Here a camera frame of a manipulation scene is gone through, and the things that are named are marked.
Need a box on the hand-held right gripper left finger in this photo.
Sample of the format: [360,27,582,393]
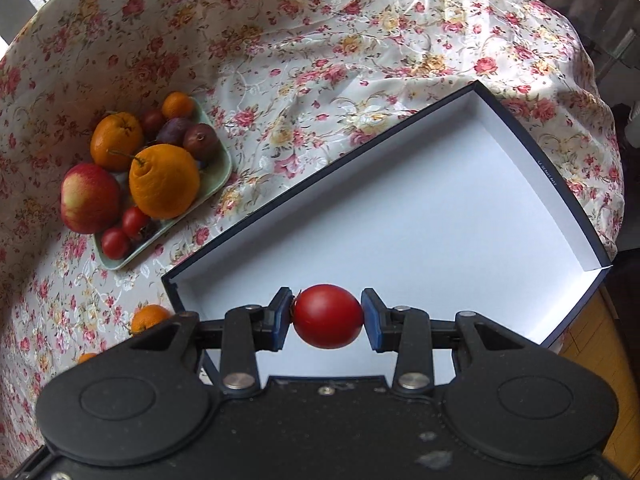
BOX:
[127,287,296,396]

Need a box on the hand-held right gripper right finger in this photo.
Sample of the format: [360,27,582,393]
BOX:
[361,288,522,396]

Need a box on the red cherry tomato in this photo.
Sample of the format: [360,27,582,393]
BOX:
[101,226,132,260]
[121,206,151,240]
[291,284,365,350]

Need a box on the dark blue white-lined box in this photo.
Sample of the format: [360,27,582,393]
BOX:
[161,80,615,379]

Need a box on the green rectangular plate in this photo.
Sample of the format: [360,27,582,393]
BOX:
[94,95,234,271]

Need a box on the large bumpy orange with stem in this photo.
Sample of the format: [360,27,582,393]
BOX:
[110,143,202,221]

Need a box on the brownish red plum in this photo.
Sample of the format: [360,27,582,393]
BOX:
[182,123,221,159]

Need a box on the purple plum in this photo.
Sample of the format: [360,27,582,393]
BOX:
[157,117,194,147]

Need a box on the red yellow apple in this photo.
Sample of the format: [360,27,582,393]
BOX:
[60,162,122,235]

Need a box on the dark red plum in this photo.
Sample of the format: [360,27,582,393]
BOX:
[140,108,166,137]

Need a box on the round orange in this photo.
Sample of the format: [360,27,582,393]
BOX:
[90,111,145,172]

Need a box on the floral tablecloth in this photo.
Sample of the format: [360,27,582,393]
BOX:
[0,0,627,461]

